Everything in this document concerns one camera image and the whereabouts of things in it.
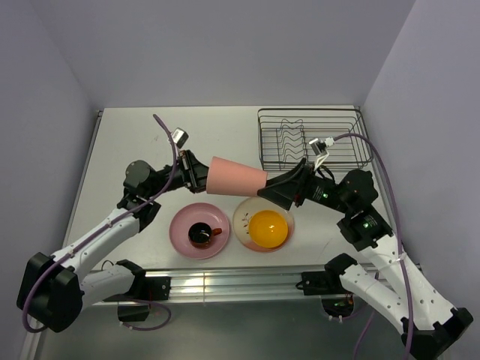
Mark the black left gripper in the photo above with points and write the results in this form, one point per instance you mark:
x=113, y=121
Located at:
x=193, y=173

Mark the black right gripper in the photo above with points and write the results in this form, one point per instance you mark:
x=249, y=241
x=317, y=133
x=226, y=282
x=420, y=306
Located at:
x=283, y=193

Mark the pink plastic cup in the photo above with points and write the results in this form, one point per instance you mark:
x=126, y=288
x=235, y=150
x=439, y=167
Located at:
x=226, y=177

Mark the yellow bowl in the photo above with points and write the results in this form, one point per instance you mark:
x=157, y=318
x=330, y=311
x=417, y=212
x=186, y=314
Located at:
x=268, y=229

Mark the orange and black teacup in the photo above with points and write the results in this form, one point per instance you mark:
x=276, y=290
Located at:
x=200, y=235

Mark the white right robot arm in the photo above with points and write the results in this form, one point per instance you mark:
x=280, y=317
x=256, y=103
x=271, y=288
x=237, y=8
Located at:
x=428, y=324

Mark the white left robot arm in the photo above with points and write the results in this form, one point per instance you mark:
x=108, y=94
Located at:
x=134, y=212

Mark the cream and pink floral plate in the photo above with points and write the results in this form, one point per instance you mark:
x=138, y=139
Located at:
x=243, y=215

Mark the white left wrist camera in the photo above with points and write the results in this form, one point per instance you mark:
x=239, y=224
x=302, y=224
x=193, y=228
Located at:
x=179, y=137

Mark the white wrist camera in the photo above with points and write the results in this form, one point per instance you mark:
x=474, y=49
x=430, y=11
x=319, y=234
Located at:
x=179, y=137
x=320, y=148

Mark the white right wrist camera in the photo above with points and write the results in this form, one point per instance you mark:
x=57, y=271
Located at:
x=320, y=148

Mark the black wire dish rack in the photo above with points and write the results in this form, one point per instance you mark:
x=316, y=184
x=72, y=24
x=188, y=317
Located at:
x=285, y=133

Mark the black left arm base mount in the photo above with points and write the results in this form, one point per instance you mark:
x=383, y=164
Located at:
x=154, y=289

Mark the aluminium table rail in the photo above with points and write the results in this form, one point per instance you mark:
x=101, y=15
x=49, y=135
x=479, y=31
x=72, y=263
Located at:
x=225, y=281

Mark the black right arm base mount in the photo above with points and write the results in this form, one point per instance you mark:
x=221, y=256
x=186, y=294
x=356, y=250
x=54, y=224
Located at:
x=335, y=299

